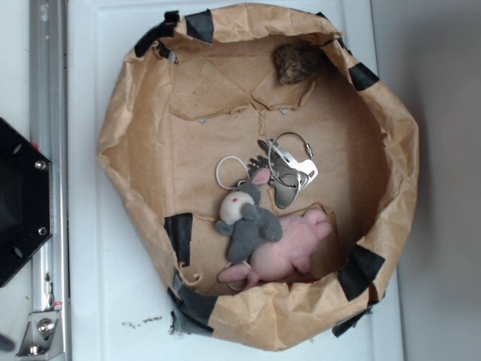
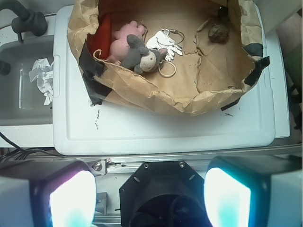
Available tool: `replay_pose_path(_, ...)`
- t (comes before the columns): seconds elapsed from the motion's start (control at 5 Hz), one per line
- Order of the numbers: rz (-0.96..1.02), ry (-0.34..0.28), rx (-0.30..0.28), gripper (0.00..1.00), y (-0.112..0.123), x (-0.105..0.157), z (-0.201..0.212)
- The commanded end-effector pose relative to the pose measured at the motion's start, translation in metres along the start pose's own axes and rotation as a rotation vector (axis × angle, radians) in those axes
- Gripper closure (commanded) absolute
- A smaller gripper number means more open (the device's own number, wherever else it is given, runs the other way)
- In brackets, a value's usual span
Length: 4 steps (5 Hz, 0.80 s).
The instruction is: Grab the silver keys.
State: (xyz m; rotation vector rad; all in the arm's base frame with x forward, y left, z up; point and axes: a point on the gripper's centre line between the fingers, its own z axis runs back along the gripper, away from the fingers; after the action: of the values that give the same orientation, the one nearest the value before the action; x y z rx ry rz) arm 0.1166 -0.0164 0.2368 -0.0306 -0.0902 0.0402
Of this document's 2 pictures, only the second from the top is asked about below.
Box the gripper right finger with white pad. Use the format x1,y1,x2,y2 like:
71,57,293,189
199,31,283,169
204,155,303,227

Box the white rubber band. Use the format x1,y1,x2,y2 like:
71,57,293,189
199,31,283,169
158,61,177,78

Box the metal corner bracket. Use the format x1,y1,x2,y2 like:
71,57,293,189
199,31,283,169
87,159,107,176

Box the black faucet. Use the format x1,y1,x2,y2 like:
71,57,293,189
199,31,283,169
0,0,48,43

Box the crumpled white paper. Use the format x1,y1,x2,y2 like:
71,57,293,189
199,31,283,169
29,58,53,105

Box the grey plush mouse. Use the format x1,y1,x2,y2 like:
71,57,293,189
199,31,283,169
120,34,167,75

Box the brown rock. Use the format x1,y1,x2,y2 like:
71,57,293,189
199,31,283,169
208,24,230,43

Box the silver keys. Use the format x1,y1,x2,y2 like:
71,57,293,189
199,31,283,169
146,28,185,62

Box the brown paper bag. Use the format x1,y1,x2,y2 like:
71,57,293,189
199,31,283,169
67,0,269,116

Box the red plastic object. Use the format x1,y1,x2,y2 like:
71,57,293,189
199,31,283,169
87,14,112,60

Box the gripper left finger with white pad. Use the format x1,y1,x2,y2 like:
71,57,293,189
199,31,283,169
0,160,97,227

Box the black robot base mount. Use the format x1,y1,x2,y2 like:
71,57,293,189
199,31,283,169
119,161,211,227

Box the pink plush pig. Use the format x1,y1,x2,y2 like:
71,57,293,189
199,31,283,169
108,20,145,64

